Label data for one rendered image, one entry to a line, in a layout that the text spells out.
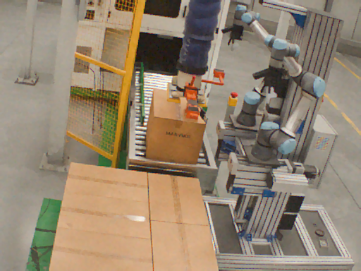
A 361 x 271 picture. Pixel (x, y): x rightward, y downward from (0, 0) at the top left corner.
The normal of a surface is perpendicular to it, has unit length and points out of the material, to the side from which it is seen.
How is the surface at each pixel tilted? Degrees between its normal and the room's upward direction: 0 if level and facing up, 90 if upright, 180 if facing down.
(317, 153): 90
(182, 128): 90
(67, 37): 90
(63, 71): 91
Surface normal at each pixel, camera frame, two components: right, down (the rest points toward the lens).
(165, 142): 0.06, 0.45
